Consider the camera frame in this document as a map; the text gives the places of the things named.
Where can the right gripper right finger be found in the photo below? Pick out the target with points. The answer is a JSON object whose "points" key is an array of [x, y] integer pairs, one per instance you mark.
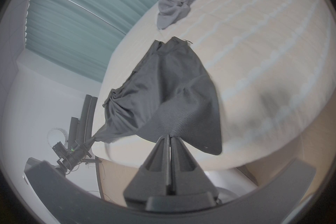
{"points": [[185, 170]]}

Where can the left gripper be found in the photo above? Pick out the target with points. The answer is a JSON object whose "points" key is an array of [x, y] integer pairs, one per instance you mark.
{"points": [[77, 156]]}

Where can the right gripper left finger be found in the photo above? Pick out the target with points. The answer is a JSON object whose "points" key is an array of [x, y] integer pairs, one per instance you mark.
{"points": [[154, 170]]}

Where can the black shorts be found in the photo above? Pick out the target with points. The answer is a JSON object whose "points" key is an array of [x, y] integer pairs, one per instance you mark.
{"points": [[168, 86]]}

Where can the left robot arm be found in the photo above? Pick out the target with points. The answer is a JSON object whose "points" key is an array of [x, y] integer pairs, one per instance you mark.
{"points": [[63, 165]]}

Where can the bed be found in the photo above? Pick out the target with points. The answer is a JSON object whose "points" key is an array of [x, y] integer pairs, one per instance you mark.
{"points": [[262, 60]]}

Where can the blue-green curtain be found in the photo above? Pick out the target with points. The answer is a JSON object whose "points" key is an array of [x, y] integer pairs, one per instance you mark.
{"points": [[78, 20]]}

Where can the grey garment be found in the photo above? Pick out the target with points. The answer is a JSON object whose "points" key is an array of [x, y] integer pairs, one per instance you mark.
{"points": [[172, 6]]}

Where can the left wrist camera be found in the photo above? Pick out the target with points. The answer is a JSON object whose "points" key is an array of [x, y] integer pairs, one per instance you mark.
{"points": [[58, 148]]}

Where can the black upright frame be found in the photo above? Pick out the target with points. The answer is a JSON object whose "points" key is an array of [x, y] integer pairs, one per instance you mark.
{"points": [[88, 118]]}

